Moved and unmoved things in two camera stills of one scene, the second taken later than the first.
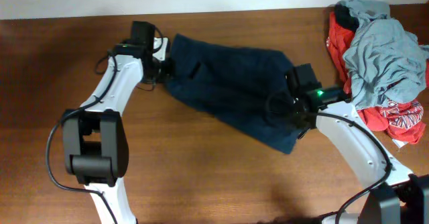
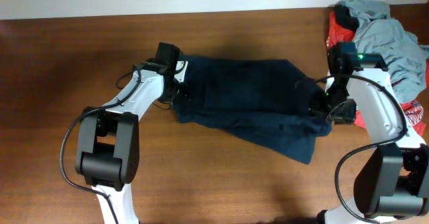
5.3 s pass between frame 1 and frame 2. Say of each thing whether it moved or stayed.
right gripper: moved
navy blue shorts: moved
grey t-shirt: stayed
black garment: stayed
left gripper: moved
